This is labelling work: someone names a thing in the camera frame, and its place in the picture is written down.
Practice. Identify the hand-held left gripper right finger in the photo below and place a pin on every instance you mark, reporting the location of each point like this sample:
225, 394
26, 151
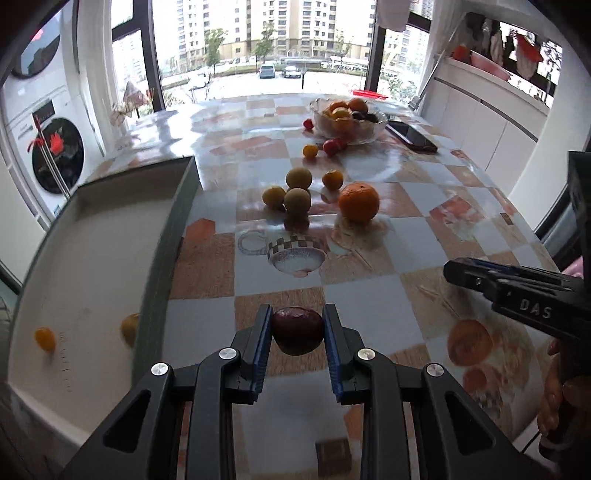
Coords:
333, 350

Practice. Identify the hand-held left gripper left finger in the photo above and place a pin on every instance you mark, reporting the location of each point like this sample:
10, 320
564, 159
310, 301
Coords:
264, 350

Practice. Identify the small yellow-orange kumquat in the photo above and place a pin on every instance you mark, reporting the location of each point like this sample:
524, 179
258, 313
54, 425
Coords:
310, 151

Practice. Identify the red hanging garment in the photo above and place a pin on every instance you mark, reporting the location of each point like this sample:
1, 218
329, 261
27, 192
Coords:
528, 53

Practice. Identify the white washing machine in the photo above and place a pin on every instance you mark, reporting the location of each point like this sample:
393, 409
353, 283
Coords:
55, 147

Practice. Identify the white stacked dryer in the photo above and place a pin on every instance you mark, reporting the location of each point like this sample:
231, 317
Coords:
37, 50

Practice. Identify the grey parked car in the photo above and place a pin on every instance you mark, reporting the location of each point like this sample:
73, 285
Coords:
267, 71

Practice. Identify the yellow round fruit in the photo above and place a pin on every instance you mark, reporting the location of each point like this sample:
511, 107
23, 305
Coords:
274, 196
130, 328
297, 201
299, 177

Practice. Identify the dark parked car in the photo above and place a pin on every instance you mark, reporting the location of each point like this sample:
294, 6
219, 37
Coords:
292, 72

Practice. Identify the small orange kumquat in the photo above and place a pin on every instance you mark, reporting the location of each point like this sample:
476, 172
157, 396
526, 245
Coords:
45, 339

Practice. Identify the dried flower bouquet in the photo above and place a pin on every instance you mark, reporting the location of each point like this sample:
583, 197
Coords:
131, 99

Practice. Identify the white box with grey sides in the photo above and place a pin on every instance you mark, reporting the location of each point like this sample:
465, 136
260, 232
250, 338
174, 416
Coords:
92, 258

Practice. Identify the large orange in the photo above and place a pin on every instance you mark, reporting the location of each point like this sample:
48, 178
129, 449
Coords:
358, 202

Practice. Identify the person's right hand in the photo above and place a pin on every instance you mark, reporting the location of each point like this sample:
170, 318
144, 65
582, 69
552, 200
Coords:
551, 397

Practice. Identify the white cabinet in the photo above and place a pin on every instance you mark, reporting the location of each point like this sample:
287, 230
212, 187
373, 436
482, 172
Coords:
480, 120

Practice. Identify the red plastic basin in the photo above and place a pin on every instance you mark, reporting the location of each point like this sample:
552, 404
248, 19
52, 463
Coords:
369, 95

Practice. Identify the pink plastic basin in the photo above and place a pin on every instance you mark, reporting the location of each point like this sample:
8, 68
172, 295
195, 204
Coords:
489, 64

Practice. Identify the grey hanging cloth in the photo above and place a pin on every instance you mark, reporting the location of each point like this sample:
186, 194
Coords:
392, 14

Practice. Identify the dark red plum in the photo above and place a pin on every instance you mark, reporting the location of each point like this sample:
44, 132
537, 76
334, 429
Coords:
297, 330

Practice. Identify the clear glass bowl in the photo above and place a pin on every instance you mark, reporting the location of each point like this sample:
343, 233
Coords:
374, 131

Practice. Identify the black smartphone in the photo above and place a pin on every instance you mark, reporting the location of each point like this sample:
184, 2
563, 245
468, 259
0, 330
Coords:
411, 135

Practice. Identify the small orange mandarin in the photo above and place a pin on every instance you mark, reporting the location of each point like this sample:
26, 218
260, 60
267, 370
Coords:
332, 180

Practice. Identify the metal pole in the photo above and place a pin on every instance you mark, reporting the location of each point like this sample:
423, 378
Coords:
436, 69

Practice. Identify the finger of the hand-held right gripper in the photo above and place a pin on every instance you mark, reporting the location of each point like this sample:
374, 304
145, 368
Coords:
466, 274
521, 272

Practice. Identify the orange in glass bowl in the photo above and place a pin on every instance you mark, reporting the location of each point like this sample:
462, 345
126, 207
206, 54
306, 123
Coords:
340, 114
345, 126
358, 104
337, 105

